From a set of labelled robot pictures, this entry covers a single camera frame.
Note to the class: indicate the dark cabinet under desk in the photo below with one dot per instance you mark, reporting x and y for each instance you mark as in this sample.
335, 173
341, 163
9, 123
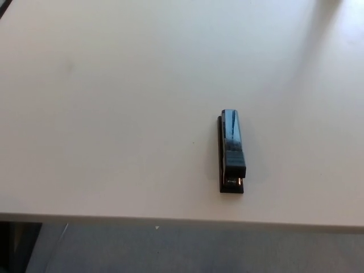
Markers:
17, 247

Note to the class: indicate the black stapler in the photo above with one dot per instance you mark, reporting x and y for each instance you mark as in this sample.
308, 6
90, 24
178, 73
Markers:
232, 148

